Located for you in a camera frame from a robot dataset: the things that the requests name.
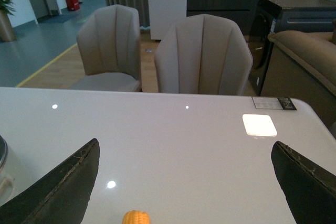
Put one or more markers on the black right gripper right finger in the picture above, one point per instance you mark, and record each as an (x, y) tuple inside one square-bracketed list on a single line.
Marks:
[(309, 189)]

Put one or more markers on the white cabinet column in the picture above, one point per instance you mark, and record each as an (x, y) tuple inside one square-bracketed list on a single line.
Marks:
[(168, 3)]

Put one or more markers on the beige chair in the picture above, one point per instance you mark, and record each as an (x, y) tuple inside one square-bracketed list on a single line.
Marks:
[(109, 43), (203, 54)]

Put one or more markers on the beige chair left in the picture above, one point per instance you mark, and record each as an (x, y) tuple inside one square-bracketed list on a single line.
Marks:
[(109, 43)]

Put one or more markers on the table label sticker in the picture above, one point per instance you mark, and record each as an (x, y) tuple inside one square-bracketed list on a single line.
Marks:
[(280, 103)]

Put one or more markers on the white electric cooking pot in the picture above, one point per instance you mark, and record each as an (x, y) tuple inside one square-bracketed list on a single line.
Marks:
[(15, 178)]

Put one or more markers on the yellow corn cob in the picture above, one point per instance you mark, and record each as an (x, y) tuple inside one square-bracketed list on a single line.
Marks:
[(136, 217)]

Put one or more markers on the beige chair right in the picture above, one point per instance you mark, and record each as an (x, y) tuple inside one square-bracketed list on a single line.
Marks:
[(203, 54)]

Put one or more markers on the potted green plant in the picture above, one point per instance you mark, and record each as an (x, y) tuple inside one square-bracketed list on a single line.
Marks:
[(7, 31)]

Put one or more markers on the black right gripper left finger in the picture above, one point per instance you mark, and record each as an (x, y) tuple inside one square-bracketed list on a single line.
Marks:
[(62, 195)]

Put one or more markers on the tan sofa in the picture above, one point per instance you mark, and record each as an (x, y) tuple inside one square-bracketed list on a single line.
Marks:
[(302, 66)]

